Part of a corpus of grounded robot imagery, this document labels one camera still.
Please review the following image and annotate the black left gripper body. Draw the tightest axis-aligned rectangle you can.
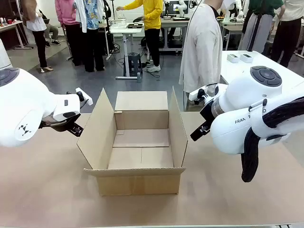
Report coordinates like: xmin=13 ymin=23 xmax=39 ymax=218
xmin=39 ymin=113 xmax=81 ymax=133

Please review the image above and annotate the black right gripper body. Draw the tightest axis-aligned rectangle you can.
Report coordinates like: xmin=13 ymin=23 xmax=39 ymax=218
xmin=199 ymin=101 xmax=216 ymax=130

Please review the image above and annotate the brown cardboard box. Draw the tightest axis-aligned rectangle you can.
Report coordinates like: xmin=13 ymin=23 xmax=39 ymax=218
xmin=76 ymin=85 xmax=188 ymax=197

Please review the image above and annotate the small white container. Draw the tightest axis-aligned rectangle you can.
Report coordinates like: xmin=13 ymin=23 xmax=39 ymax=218
xmin=239 ymin=53 xmax=254 ymax=64
xmin=227 ymin=53 xmax=240 ymax=64

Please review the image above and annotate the person in cream jacket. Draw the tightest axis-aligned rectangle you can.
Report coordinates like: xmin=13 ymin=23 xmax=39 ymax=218
xmin=179 ymin=0 xmax=224 ymax=112

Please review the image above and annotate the white side table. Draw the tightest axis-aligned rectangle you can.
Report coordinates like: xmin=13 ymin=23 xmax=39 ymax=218
xmin=220 ymin=49 xmax=304 ymax=95

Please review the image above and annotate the dark plastic stool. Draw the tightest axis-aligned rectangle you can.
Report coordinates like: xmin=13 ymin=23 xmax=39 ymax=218
xmin=127 ymin=53 xmax=143 ymax=77

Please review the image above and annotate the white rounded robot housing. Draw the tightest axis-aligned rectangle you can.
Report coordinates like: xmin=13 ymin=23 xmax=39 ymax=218
xmin=0 ymin=39 xmax=13 ymax=69

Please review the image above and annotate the seated person in green trousers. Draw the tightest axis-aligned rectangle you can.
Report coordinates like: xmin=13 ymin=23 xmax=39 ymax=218
xmin=39 ymin=9 xmax=61 ymax=47

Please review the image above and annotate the person in grey skirt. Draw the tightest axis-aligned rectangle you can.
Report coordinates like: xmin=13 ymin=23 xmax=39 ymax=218
xmin=237 ymin=0 xmax=285 ymax=54

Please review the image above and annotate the white desk with monitor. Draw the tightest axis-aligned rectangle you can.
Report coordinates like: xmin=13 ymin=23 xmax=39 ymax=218
xmin=160 ymin=1 xmax=190 ymax=52

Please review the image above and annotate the person in white skirt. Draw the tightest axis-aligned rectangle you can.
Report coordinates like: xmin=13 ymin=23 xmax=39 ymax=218
xmin=22 ymin=0 xmax=54 ymax=73

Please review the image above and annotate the person in black trousers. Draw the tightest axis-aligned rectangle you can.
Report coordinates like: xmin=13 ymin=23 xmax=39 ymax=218
xmin=270 ymin=0 xmax=304 ymax=68

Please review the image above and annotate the white standing desk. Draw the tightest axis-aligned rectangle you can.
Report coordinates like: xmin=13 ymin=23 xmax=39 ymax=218
xmin=109 ymin=20 xmax=145 ymax=80

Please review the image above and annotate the grey table with red items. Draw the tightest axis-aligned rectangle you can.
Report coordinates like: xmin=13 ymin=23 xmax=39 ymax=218
xmin=0 ymin=20 xmax=34 ymax=50

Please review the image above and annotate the person in pink top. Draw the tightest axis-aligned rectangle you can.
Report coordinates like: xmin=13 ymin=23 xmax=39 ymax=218
xmin=54 ymin=0 xmax=83 ymax=67

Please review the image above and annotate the person in blue patterned shirt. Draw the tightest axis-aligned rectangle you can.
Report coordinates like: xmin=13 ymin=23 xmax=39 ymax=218
xmin=73 ymin=0 xmax=106 ymax=73

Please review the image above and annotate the person in yellow sweater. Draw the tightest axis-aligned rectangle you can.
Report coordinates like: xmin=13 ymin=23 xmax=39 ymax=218
xmin=116 ymin=0 xmax=164 ymax=72

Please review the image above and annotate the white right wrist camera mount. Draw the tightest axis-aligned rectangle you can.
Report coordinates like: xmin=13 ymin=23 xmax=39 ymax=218
xmin=189 ymin=85 xmax=216 ymax=105

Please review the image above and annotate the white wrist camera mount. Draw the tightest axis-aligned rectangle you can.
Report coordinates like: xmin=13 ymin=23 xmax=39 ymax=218
xmin=75 ymin=87 xmax=93 ymax=107
xmin=189 ymin=85 xmax=216 ymax=105

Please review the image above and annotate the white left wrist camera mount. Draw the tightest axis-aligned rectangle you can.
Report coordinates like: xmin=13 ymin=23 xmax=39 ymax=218
xmin=75 ymin=87 xmax=93 ymax=107

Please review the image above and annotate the black sleeved cable bundle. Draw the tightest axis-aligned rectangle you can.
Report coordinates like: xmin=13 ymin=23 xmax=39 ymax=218
xmin=241 ymin=96 xmax=304 ymax=183

